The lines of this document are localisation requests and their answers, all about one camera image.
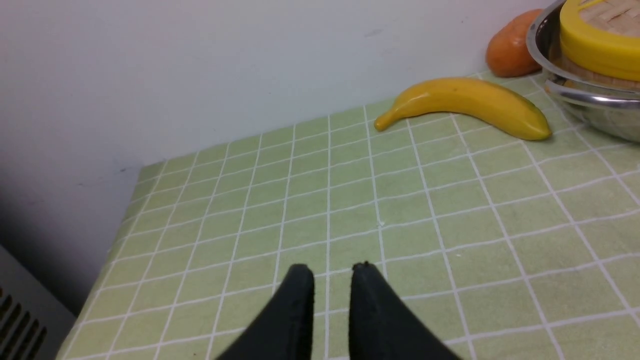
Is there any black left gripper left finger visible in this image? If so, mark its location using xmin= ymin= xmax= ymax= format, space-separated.
xmin=217 ymin=264 xmax=315 ymax=360

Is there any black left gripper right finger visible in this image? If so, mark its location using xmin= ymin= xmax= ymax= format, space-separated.
xmin=350 ymin=261 xmax=460 ymax=360

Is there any yellow bamboo steamer basket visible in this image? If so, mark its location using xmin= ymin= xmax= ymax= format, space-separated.
xmin=551 ymin=55 xmax=640 ymax=91

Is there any yellow woven bamboo steamer lid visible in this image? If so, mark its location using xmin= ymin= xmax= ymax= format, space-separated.
xmin=559 ymin=0 xmax=640 ymax=82

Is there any stainless steel pot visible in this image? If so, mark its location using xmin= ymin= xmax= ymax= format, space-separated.
xmin=526 ymin=0 xmax=640 ymax=142

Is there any green checkered tablecloth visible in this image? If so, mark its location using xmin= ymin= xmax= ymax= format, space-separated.
xmin=57 ymin=75 xmax=640 ymax=360

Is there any yellow toy banana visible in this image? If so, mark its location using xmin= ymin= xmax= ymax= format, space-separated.
xmin=374 ymin=77 xmax=553 ymax=141

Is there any grey vented appliance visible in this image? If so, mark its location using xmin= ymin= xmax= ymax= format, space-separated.
xmin=0 ymin=248 xmax=76 ymax=360

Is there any orange toy fruit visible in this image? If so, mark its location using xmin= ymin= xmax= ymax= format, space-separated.
xmin=485 ymin=9 xmax=543 ymax=78

